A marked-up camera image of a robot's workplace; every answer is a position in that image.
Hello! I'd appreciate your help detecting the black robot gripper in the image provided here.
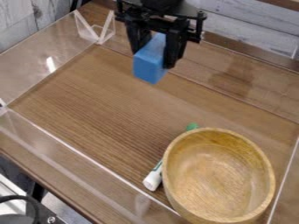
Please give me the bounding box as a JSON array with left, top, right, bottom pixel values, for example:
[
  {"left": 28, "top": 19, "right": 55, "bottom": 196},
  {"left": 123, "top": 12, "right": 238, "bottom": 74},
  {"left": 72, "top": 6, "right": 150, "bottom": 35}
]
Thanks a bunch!
[{"left": 117, "top": 0, "right": 207, "bottom": 69}]

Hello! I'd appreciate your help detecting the blue rectangular block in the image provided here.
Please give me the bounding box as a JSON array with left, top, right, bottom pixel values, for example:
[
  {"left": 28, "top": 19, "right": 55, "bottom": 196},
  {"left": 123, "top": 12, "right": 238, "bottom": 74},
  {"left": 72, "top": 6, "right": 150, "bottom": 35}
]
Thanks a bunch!
[{"left": 134, "top": 33, "right": 169, "bottom": 84}]

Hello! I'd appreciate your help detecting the brown wooden bowl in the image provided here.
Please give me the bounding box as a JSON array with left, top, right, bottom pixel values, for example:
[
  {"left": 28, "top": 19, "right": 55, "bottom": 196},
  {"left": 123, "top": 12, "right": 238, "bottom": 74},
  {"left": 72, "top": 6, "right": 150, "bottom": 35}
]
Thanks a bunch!
[{"left": 163, "top": 128, "right": 277, "bottom": 224}]

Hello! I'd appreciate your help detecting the white green-capped marker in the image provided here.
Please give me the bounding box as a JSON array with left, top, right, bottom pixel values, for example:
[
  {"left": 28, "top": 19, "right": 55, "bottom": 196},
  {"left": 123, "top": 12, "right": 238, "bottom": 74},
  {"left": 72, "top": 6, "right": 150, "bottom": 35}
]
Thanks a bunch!
[{"left": 143, "top": 122, "right": 202, "bottom": 192}]

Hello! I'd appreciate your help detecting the black metal stand base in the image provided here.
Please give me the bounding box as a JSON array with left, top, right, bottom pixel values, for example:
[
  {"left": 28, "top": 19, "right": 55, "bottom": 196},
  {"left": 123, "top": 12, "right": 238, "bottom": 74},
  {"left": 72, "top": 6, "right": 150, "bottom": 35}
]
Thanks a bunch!
[{"left": 0, "top": 200, "right": 67, "bottom": 224}]

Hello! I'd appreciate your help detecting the clear acrylic corner bracket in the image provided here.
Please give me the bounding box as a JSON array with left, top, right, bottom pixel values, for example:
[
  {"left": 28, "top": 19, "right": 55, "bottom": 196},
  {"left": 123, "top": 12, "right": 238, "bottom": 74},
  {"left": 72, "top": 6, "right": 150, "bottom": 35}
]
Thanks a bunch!
[{"left": 74, "top": 10, "right": 117, "bottom": 46}]

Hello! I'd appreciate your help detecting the black cable lower left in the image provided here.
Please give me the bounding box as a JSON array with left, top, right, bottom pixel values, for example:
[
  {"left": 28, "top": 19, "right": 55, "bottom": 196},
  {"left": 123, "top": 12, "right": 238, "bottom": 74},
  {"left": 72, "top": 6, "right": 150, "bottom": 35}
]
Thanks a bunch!
[{"left": 0, "top": 195, "right": 43, "bottom": 220}]

